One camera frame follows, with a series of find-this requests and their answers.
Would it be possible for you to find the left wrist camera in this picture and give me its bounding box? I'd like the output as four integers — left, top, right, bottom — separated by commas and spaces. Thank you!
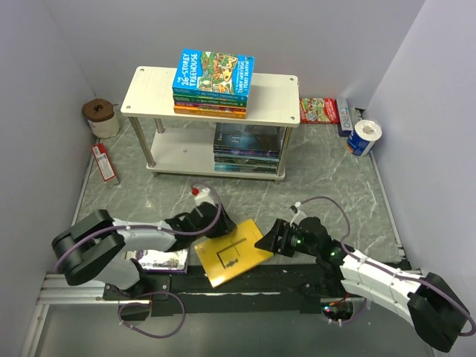
191, 187, 217, 207

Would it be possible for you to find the blue 26-Storey Treehouse book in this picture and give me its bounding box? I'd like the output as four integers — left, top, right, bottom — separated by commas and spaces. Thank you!
172, 48, 255, 102

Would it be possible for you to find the orange Treehouse book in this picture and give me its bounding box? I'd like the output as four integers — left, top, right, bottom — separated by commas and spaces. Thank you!
173, 106, 246, 119

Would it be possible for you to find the blue white box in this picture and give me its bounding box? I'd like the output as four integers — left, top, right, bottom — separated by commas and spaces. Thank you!
336, 98, 353, 137

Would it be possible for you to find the yellow book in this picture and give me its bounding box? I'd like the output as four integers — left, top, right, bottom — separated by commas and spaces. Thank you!
195, 219, 274, 288

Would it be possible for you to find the white two-tier shelf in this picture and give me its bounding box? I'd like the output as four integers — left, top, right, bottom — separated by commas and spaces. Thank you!
120, 66, 300, 181

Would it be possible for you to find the green 104-Storey Treehouse book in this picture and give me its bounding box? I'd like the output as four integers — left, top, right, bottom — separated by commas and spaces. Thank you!
173, 94, 248, 108

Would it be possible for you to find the stack of dark books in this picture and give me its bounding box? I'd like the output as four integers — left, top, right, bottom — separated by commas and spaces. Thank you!
213, 149, 280, 174

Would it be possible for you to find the dark Wuthering Heights book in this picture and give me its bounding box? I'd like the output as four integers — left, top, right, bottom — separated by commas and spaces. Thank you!
213, 123, 281, 152

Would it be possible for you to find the Charlie Chocolate Factory book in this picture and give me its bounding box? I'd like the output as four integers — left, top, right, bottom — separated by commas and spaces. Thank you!
174, 103, 246, 112

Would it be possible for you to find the red game box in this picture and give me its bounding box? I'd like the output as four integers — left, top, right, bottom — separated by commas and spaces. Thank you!
299, 97, 339, 124

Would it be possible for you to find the purple comic book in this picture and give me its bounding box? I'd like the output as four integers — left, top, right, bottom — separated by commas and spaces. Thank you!
124, 248, 190, 274

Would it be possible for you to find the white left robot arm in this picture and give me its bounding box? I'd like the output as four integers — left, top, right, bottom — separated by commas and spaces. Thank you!
51, 202, 237, 299

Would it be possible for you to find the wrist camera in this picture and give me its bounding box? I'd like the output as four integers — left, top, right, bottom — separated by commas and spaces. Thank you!
191, 187, 217, 207
290, 202, 307, 225

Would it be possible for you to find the red small box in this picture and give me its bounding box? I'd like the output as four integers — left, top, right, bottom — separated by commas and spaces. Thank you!
91, 143, 120, 187

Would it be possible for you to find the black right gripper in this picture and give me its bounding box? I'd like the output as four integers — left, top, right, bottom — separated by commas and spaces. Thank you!
254, 218, 319, 258

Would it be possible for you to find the brown twine spool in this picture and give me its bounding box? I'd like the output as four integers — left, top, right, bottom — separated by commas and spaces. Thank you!
82, 98, 120, 138

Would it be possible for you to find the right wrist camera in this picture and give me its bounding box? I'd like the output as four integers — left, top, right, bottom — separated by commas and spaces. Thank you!
290, 202, 307, 225

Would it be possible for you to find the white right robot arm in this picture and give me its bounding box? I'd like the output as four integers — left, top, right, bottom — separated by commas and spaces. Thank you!
254, 217, 475, 353

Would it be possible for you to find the aluminium rail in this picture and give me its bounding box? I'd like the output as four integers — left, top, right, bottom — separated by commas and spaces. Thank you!
18, 269, 451, 357

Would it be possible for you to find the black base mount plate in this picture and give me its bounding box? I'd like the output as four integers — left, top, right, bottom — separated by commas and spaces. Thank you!
55, 263, 414, 319

